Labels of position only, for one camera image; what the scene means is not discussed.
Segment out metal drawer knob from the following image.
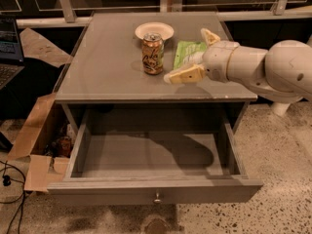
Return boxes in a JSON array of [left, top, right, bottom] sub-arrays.
[[153, 192, 162, 205]]

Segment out green chip bag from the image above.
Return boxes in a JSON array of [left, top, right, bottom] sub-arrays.
[[174, 41, 207, 69]]

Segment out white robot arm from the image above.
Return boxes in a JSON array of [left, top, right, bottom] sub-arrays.
[[164, 28, 312, 115]]

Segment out metal window frame rail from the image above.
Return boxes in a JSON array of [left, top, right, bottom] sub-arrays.
[[18, 0, 311, 28]]

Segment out black laptop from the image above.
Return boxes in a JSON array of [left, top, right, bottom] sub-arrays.
[[0, 15, 24, 90]]

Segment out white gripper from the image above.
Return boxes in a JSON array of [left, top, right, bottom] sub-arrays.
[[164, 28, 240, 84]]

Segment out grey wooden cabinet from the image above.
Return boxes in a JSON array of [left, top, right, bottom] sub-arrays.
[[56, 12, 257, 125]]

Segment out black cables on floor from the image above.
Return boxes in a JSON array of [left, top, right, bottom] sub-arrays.
[[0, 159, 27, 234]]

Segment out open cardboard box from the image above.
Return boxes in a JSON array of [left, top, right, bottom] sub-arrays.
[[8, 93, 76, 193]]

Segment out brown cardboard sheet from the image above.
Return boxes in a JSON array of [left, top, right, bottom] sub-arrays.
[[19, 28, 73, 67]]

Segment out orange La Croix can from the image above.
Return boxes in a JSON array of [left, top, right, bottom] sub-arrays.
[[141, 32, 164, 75]]

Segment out open grey top drawer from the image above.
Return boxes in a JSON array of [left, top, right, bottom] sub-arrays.
[[48, 109, 262, 205]]

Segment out white paper bowl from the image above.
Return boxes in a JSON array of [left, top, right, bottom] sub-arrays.
[[135, 22, 175, 41]]

